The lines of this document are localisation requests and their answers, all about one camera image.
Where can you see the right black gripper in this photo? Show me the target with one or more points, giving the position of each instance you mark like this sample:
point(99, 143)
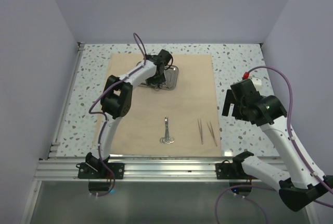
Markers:
point(229, 100)

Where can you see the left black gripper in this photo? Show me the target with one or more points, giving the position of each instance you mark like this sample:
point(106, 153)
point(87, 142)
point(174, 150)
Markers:
point(160, 79)

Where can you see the steel instrument tray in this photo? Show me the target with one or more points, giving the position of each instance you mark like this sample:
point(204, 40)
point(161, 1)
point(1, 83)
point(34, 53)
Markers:
point(171, 75)

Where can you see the steel scalpel handle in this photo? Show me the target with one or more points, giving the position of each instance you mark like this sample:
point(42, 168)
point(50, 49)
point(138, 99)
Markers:
point(210, 127)

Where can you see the steel pointed tweezers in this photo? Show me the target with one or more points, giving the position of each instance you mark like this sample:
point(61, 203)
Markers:
point(200, 130)

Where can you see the beige cloth wrap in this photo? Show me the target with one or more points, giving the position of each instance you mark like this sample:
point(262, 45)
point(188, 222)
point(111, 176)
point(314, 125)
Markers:
point(180, 122)

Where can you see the steel ring-handled forceps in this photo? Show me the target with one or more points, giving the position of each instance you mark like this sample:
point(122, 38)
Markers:
point(157, 87)
point(171, 139)

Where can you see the steel ring-handled scissors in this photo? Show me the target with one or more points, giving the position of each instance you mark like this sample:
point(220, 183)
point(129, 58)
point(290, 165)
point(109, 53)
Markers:
point(165, 139)

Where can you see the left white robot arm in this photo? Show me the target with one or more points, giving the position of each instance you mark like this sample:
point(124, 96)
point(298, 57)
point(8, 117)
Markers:
point(114, 103)

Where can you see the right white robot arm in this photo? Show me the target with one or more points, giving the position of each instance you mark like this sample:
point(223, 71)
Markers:
point(303, 182)

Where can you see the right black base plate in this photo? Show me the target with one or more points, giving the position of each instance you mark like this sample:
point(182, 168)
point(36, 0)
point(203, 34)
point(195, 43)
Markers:
point(233, 169)

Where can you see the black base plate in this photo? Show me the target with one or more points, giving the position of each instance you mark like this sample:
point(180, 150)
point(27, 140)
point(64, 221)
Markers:
point(233, 169)
point(93, 168)

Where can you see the aluminium mounting rail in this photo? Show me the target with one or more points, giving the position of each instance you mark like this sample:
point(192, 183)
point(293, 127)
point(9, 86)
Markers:
point(137, 169)

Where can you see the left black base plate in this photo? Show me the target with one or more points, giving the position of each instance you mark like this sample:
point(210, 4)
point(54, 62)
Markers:
point(93, 168)

